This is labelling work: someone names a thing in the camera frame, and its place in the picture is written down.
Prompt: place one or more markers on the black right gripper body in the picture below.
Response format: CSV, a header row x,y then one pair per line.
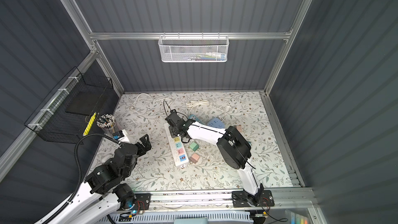
x,y
174,132

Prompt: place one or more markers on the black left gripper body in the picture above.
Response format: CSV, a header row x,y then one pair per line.
x,y
141,151

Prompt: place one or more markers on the white multicolour power strip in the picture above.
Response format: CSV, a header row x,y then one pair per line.
x,y
178,151

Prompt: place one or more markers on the green plug cube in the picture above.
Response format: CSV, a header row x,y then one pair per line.
x,y
194,146

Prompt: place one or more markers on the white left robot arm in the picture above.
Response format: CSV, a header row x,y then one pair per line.
x,y
103,191

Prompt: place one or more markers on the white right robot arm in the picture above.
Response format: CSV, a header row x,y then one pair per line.
x,y
234,148

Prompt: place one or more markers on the brown pink plug cube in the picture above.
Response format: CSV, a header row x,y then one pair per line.
x,y
239,128

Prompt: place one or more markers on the teal power strip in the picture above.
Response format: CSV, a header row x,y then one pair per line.
x,y
194,117

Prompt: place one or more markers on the blue square power socket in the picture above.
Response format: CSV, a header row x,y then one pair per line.
x,y
216,123

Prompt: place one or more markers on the clear cup of pencils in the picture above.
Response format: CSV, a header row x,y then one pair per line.
x,y
108,124

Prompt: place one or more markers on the black wire mesh basket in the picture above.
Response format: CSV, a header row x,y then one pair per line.
x,y
65,116

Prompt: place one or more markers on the white wire mesh basket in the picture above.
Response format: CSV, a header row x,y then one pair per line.
x,y
193,50

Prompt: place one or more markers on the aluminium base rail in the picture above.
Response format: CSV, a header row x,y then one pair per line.
x,y
196,200

